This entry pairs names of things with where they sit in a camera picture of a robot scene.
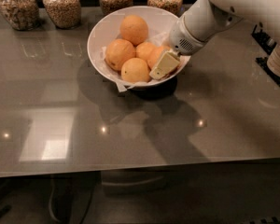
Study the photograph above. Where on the small middle orange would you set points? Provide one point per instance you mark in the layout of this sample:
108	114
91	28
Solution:
144	49

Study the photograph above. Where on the far left grain jar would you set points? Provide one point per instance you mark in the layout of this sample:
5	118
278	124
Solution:
22	15

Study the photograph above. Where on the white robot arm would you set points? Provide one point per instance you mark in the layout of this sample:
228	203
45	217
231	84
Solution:
205	18

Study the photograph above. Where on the white ceramic bowl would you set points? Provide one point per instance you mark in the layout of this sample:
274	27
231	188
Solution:
159	24

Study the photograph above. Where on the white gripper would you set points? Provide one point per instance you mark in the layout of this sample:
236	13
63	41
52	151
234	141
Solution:
181	38

